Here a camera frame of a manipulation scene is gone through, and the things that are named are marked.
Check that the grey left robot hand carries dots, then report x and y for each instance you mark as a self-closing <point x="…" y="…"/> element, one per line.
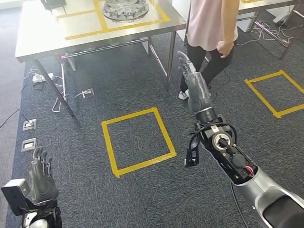
<point x="42" y="185"/>

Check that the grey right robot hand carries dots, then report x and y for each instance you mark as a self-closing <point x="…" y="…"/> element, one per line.
<point x="199" y="94"/>

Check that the grey plastic wheel hubcap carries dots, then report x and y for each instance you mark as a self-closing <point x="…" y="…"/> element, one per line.
<point x="126" y="9"/>

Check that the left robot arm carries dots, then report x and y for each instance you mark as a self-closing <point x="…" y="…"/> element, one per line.
<point x="44" y="218"/>

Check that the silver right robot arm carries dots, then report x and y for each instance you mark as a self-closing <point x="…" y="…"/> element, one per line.
<point x="249" y="179"/>

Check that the stainless steel workbench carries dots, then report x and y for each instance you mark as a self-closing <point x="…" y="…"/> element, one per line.
<point x="47" y="34"/>

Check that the yellow tape on workbench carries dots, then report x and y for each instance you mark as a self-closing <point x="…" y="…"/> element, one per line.
<point x="100" y="17"/>

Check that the steel floor socket plate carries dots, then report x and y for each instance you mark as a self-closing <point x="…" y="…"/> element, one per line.
<point x="29" y="124"/>
<point x="87" y="93"/>
<point x="28" y="144"/>

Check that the standing person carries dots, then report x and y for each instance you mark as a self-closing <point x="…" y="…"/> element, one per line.
<point x="207" y="25"/>

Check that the yellow floor tape strip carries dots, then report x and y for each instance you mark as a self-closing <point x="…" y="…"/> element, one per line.
<point x="109" y="148"/>

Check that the yellow tape on bench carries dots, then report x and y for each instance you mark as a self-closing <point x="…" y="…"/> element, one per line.
<point x="249" y="1"/>

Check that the stainless steel bench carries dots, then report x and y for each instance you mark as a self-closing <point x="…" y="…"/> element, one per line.
<point x="268" y="4"/>

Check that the black remote controller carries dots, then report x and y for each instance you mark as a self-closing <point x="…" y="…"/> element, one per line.
<point x="53" y="4"/>

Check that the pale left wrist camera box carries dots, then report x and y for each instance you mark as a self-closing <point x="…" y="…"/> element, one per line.
<point x="13" y="195"/>

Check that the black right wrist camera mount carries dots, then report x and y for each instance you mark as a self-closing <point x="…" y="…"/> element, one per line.
<point x="191" y="157"/>

